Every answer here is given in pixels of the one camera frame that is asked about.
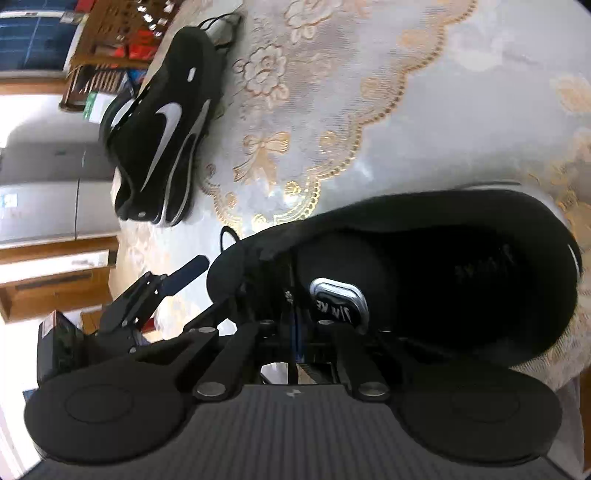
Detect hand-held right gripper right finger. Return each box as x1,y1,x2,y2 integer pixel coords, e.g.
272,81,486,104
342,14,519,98
297,318,446,401

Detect white and green box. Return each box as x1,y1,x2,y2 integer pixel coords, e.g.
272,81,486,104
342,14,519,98
83,91,103,121

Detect wooden cabinet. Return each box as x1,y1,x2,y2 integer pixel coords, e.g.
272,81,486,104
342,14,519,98
0,237,122,326

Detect wooden framed window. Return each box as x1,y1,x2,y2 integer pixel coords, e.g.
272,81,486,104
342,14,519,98
0,9,88,75

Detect grey refrigerator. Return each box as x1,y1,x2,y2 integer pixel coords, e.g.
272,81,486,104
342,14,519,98
0,138,122,247

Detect black shoelace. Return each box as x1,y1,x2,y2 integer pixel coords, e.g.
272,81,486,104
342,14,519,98
218,224,298,386
198,11,244,49

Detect black sneaker with silver swoosh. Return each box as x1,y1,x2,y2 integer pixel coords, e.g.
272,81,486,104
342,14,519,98
98,25,228,228
205,181,583,370

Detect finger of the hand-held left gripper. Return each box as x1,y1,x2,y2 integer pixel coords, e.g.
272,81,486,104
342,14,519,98
182,295,243,335
98,255,212,334

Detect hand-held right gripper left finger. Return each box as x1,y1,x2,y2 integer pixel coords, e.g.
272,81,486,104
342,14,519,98
133,313,297,401

